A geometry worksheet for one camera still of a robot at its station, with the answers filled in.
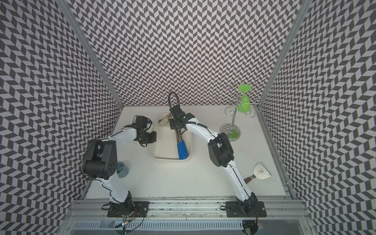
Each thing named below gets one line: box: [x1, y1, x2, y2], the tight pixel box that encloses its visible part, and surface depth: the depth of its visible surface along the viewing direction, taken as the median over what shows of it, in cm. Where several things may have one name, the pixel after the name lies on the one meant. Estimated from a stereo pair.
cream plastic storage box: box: [149, 113, 192, 163], surface depth 98 cm
